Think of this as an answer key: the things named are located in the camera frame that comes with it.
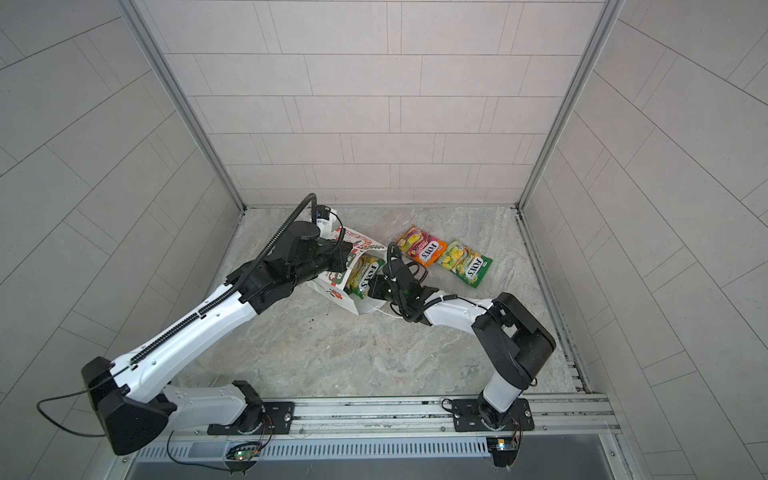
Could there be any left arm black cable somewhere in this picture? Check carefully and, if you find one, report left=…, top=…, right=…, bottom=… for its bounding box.
left=35, top=377, right=121, bottom=439

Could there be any right circuit board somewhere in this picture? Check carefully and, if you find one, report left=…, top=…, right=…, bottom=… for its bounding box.
left=486, top=437, right=520, bottom=468

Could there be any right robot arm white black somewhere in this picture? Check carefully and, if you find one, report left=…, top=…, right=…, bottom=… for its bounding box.
left=368, top=258, right=556, bottom=430

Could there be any left circuit board green led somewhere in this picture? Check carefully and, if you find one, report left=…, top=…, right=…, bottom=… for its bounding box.
left=225, top=441, right=262, bottom=462

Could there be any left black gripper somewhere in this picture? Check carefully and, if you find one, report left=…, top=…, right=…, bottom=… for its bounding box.
left=286, top=239, right=356, bottom=290

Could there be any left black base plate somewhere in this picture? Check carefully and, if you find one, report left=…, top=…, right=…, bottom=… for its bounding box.
left=206, top=401, right=295, bottom=436

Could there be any white paper bag with flower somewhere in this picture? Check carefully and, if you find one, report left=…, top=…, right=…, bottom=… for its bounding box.
left=309, top=229, right=387, bottom=315

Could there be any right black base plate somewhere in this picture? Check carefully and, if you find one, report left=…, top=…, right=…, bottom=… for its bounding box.
left=440, top=396, right=535, bottom=432

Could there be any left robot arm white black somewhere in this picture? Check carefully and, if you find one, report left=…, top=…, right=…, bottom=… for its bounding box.
left=81, top=221, right=353, bottom=455

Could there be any green Fox's spring tea bag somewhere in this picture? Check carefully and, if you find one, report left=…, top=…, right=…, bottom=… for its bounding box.
left=437, top=240, right=493, bottom=288

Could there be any orange Fox's fruits candy bag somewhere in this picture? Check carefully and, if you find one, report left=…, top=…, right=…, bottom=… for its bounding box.
left=396, top=225, right=448, bottom=267

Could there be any white vent grille strip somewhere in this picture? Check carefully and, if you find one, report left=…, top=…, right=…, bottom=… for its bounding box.
left=136, top=437, right=490, bottom=463

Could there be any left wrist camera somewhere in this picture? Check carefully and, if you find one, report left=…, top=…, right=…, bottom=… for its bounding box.
left=314, top=204, right=340, bottom=239

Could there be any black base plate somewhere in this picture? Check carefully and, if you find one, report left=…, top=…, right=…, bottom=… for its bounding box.
left=206, top=401, right=295, bottom=436
left=440, top=396, right=535, bottom=432

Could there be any aluminium mounting rail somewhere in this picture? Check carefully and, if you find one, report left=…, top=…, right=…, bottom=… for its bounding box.
left=156, top=393, right=621, bottom=442

